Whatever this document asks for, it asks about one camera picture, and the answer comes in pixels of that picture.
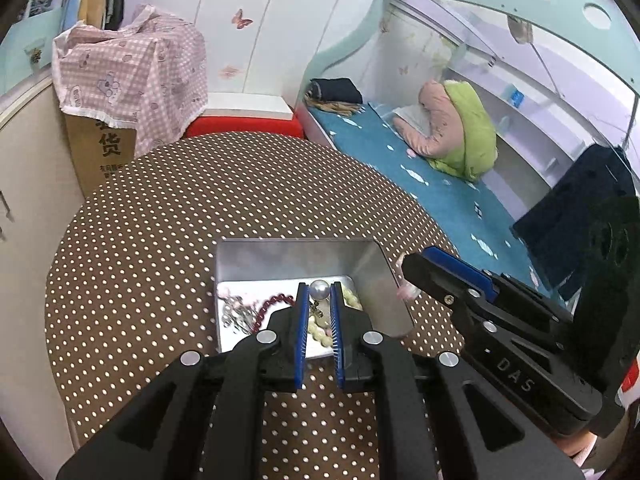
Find light blue cupboard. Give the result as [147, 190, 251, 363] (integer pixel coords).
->
[0, 5, 66, 96]

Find white and pink figure charm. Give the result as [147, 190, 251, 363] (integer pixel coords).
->
[396, 254, 421, 302]

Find cardboard box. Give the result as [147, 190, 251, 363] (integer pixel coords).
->
[64, 110, 138, 196]

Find green quilt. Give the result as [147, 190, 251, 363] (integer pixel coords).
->
[425, 80, 498, 183]

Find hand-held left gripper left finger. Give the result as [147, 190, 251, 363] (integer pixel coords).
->
[56, 282, 311, 480]

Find dark red bead bracelet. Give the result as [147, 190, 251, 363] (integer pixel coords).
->
[252, 294, 297, 333]

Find beige folded cloth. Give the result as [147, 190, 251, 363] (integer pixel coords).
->
[307, 100, 366, 117]

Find small hanging pouch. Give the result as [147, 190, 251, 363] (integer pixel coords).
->
[507, 15, 536, 46]

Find blue bed sheet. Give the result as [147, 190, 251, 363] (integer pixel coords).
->
[300, 102, 571, 311]

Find white bedside shelf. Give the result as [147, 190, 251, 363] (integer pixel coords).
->
[445, 45, 640, 191]

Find cream bead bracelet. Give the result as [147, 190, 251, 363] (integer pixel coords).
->
[306, 284, 363, 348]

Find white board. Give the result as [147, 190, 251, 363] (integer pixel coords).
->
[205, 92, 296, 122]

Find pink checkered cloth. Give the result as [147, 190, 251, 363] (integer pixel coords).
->
[52, 4, 208, 158]

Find white pillow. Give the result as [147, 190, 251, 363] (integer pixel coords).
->
[392, 105, 431, 136]

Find pink pillow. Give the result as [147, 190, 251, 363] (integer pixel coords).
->
[392, 80, 466, 158]

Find red stool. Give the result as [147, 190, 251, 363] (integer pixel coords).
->
[182, 116, 305, 140]

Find dark navy garment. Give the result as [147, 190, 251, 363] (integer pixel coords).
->
[511, 143, 638, 301]

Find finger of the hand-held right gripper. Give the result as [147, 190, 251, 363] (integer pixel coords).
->
[401, 253, 603, 437]
[423, 246, 577, 347]

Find round polka-dot table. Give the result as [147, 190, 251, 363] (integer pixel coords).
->
[44, 132, 468, 480]

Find cream cabinet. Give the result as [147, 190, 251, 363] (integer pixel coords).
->
[0, 77, 86, 441]

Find silver metal tin box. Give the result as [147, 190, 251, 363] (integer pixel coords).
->
[214, 238, 416, 361]

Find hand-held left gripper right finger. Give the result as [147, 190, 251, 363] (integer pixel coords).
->
[330, 282, 586, 480]

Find dark folded clothes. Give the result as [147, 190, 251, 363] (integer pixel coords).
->
[307, 78, 363, 106]

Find white cat charm with chain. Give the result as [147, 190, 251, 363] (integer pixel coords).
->
[220, 295, 261, 333]

